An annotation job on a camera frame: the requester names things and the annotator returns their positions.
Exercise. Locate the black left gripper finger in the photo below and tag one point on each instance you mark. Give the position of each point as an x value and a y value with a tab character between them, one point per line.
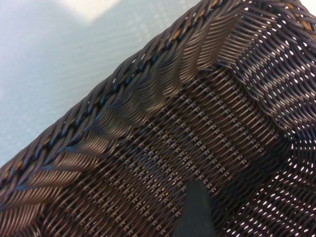
196	212

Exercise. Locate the dark brown woven wicker basket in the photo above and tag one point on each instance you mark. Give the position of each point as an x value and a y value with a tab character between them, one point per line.
172	118

